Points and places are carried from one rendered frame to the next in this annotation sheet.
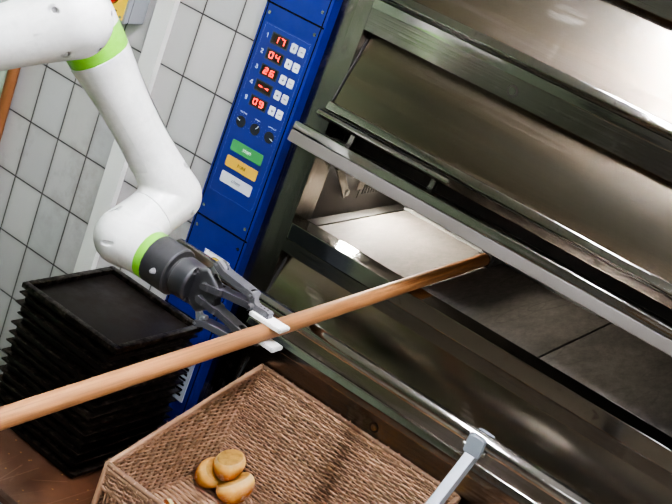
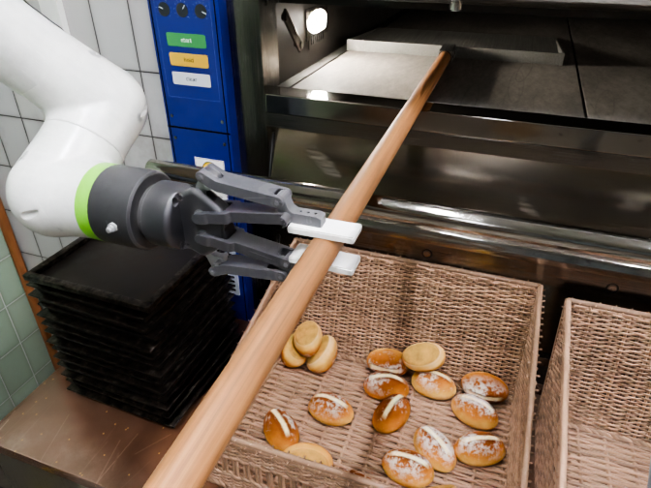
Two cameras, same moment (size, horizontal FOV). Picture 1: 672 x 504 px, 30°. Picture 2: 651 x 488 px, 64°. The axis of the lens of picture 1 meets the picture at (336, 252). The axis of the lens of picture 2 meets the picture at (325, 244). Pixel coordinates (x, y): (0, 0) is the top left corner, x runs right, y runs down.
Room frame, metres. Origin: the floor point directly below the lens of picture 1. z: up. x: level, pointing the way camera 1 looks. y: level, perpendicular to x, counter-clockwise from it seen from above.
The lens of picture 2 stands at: (1.52, 0.12, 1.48)
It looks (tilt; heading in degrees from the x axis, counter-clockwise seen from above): 32 degrees down; 353
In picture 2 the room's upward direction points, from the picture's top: straight up
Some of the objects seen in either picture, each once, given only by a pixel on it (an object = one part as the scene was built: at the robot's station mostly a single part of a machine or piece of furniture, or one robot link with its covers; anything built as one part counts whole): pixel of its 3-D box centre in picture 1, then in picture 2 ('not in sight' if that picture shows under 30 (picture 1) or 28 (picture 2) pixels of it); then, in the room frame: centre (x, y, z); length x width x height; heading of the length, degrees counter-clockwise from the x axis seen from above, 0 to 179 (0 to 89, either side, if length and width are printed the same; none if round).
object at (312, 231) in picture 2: (269, 321); (325, 228); (1.97, 0.06, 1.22); 0.07 x 0.03 x 0.01; 63
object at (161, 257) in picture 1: (170, 266); (139, 206); (2.07, 0.27, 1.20); 0.12 x 0.06 x 0.09; 153
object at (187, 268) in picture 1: (199, 286); (193, 218); (2.04, 0.20, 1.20); 0.09 x 0.07 x 0.08; 63
